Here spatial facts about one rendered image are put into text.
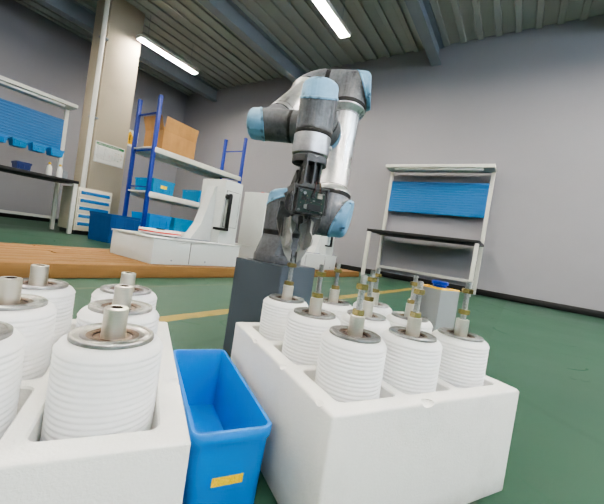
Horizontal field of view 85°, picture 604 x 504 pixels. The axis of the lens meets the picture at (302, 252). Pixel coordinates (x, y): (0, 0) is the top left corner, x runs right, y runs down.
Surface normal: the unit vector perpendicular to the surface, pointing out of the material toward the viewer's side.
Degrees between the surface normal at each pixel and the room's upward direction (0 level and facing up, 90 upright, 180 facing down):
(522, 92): 90
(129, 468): 90
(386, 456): 90
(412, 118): 90
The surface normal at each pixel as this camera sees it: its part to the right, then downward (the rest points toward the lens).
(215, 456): 0.44, 0.13
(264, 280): -0.55, -0.06
